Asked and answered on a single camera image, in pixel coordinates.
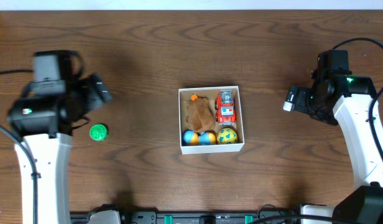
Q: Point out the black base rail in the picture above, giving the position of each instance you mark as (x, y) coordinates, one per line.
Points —
(154, 216)

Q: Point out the brown plush bear toy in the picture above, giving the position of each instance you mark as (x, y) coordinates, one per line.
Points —
(200, 118)

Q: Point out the green ribbed ball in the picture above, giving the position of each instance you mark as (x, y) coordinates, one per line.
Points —
(98, 132)

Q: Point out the red toy car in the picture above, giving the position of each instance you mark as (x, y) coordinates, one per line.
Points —
(225, 110)

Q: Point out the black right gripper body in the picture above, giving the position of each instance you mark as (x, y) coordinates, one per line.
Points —
(309, 103)

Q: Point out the white cardboard box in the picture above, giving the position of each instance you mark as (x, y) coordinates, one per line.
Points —
(184, 95)

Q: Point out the orange blue duck toy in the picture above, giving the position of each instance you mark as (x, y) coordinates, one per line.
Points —
(191, 138)

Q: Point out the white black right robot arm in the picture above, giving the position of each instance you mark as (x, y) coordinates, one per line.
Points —
(339, 98)

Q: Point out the yellow ball blue letters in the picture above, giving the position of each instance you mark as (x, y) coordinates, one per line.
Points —
(227, 136)

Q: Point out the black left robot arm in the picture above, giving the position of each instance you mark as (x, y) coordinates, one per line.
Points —
(43, 120)

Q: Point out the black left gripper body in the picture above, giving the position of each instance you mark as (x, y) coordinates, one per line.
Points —
(96, 90)

